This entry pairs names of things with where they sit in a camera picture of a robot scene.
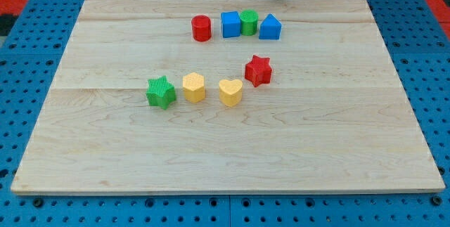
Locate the yellow heart block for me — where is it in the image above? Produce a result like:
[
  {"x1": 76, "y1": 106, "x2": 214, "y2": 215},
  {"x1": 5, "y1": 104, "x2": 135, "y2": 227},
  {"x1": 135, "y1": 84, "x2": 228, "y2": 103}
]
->
[{"x1": 219, "y1": 79, "x2": 243, "y2": 107}]

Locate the yellow hexagon block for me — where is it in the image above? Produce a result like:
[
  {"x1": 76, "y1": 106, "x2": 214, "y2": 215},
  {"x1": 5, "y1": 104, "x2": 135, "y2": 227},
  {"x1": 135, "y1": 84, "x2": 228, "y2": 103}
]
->
[{"x1": 182, "y1": 72, "x2": 205, "y2": 103}]

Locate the red star block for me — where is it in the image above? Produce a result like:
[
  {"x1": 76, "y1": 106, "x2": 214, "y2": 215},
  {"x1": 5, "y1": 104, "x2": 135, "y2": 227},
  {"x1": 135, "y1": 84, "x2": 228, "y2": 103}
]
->
[{"x1": 245, "y1": 55, "x2": 273, "y2": 87}]

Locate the green star block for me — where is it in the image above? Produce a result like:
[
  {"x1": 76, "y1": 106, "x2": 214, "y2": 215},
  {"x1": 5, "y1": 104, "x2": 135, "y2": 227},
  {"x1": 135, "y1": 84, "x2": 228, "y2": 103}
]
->
[{"x1": 146, "y1": 76, "x2": 176, "y2": 110}]

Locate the red cylinder block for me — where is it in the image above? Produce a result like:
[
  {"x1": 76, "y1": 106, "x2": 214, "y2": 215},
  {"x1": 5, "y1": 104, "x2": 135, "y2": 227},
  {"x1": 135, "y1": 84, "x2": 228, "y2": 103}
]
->
[{"x1": 191, "y1": 15, "x2": 212, "y2": 41}]

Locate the blue cube block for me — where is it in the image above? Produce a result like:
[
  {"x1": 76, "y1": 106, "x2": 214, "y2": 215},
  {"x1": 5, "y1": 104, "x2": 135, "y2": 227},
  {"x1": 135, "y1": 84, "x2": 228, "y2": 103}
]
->
[{"x1": 221, "y1": 11, "x2": 240, "y2": 38}]

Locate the blue pentagon block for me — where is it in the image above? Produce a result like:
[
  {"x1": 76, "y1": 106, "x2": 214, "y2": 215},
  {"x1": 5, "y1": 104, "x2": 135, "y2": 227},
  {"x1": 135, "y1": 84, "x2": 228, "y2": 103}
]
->
[{"x1": 259, "y1": 14, "x2": 282, "y2": 40}]

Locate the green cylinder block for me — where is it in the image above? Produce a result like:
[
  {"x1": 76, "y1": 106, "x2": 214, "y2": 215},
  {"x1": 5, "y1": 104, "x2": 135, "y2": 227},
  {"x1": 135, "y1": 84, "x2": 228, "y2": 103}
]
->
[{"x1": 239, "y1": 9, "x2": 259, "y2": 36}]

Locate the light wooden board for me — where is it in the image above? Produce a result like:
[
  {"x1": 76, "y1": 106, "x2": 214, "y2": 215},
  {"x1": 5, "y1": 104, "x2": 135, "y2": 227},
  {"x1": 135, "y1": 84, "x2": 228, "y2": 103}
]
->
[{"x1": 11, "y1": 0, "x2": 445, "y2": 195}]

